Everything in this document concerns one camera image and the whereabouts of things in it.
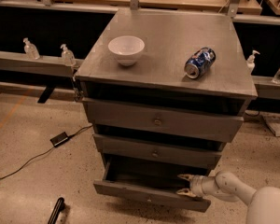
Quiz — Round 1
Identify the white ceramic bowl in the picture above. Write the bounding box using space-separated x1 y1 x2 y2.
108 35 145 66

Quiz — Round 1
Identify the black power cable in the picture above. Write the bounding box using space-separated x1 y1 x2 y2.
0 124 94 185

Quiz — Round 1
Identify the clear pump bottle near cabinet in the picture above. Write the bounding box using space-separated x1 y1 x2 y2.
61 44 76 66

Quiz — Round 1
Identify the grey wooden drawer cabinet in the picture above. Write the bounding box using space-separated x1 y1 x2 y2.
74 8 259 185

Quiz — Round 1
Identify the black power adapter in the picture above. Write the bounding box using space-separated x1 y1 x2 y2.
50 132 69 147

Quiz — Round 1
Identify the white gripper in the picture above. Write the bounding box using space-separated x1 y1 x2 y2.
176 174 217 198

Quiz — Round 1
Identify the grey block on floor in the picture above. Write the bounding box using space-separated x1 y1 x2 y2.
263 116 280 137

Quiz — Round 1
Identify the grey metal shelf rail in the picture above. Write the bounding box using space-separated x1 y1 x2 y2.
0 51 72 77

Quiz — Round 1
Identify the grey drawer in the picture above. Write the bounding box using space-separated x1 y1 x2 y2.
93 134 221 170
82 98 244 142
93 155 211 212

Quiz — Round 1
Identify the white pump bottle right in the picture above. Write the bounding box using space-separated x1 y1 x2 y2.
246 50 259 72

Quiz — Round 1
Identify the grey top drawer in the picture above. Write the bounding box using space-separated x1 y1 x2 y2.
82 98 244 142

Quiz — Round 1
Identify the black cylindrical handle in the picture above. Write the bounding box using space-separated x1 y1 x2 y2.
48 197 65 224

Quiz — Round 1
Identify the grey bottom drawer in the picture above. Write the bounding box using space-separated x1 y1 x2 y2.
93 155 211 212

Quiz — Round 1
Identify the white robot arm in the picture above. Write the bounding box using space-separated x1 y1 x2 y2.
176 171 280 224

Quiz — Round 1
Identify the crushed blue soda can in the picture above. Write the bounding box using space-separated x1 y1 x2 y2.
184 48 217 79

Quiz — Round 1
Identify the clear pump bottle far left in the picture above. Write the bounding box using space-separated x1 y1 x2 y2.
23 37 40 60

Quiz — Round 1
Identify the grey middle drawer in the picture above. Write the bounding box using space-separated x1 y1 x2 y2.
93 134 221 170

